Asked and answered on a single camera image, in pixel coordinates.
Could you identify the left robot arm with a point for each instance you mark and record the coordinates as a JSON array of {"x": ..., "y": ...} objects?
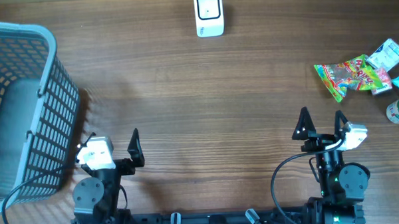
[{"x": 96, "y": 196}]

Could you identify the grey plastic mesh basket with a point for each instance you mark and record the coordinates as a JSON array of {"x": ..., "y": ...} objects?
[{"x": 38, "y": 108}]

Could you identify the Haribo gummy candy bag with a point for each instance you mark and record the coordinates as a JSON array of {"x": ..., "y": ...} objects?
[{"x": 354, "y": 74}]

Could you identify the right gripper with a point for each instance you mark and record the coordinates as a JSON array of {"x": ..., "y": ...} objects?
[{"x": 318, "y": 140}]

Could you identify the white tissue pack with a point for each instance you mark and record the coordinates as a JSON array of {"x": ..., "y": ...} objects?
[{"x": 385, "y": 56}]

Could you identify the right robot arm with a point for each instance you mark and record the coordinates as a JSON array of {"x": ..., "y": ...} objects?
[{"x": 342, "y": 184}]

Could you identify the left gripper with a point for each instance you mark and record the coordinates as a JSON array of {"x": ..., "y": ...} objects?
[{"x": 126, "y": 165}]

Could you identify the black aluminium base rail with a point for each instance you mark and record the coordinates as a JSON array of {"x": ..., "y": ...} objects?
[{"x": 293, "y": 215}]

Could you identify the white barcode scanner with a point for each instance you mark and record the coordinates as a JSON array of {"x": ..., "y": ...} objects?
[{"x": 209, "y": 17}]

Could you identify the red orange snack pack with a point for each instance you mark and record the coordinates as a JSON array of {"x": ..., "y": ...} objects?
[{"x": 385, "y": 79}]

